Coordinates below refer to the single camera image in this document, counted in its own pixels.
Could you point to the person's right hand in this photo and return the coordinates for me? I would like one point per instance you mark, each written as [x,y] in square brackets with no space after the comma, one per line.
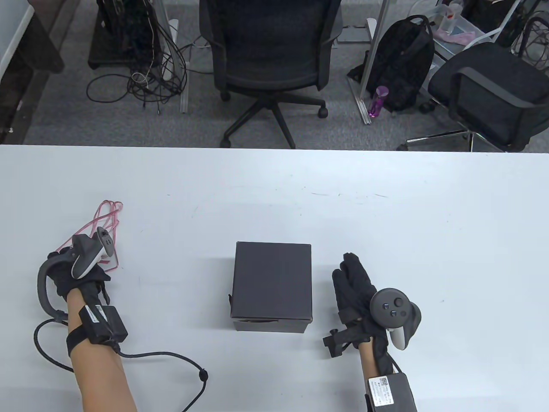
[356,292]

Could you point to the person's left hand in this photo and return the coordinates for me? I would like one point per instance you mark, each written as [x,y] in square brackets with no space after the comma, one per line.
[62,274]

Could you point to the black gift box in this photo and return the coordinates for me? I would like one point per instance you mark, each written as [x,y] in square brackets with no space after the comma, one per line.
[272,283]

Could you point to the pink bow ribbon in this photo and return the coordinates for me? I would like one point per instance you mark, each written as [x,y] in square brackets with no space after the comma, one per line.
[112,202]

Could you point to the person's right forearm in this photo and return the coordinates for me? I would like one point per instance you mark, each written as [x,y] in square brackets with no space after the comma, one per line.
[368,360]

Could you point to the black right forearm box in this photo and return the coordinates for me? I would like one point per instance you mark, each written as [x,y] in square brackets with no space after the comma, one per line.
[392,392]

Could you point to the black left forearm box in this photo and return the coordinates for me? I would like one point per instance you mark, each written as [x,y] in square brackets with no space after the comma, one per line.
[105,324]

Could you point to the person's left forearm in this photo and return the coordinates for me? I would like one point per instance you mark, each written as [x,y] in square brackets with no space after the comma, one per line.
[98,377]

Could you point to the grey left hand controller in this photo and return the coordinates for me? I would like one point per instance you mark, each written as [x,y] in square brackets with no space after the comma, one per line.
[88,253]

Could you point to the grey hand controller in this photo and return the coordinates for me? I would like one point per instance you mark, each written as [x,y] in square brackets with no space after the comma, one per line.
[392,309]
[88,253]

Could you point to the grey right hand controller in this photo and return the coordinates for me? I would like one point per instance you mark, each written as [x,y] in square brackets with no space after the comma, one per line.
[392,309]

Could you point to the purple water bottle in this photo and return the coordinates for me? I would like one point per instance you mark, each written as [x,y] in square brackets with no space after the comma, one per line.
[378,101]

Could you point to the dark wooden side desk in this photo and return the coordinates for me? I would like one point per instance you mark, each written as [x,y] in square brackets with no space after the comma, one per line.
[38,51]

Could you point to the black backpack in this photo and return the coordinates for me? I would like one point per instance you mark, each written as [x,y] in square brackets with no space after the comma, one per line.
[403,60]

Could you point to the black computer tower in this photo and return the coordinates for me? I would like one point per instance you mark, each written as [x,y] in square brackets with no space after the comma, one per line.
[124,38]

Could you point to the black chrome-base office chair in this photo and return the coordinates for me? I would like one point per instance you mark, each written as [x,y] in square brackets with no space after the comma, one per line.
[493,81]

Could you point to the black mesh office chair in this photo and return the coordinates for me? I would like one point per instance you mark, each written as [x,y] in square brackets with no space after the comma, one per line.
[270,51]

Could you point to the clear plastic bin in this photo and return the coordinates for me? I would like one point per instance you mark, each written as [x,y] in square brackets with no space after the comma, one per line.
[450,43]

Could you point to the white power strip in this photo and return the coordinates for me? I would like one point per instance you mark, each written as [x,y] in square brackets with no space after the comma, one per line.
[172,30]

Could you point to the pink cloth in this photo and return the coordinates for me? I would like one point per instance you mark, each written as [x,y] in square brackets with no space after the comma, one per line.
[459,36]

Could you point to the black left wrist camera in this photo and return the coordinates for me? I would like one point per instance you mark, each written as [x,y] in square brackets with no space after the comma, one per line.
[104,294]

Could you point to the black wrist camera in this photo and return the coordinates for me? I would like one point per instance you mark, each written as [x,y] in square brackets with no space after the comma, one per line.
[104,294]
[339,343]

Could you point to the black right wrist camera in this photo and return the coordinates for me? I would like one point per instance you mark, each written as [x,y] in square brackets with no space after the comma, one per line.
[339,343]

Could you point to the aluminium frame leg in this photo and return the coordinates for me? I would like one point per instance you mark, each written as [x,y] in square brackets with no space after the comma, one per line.
[372,51]

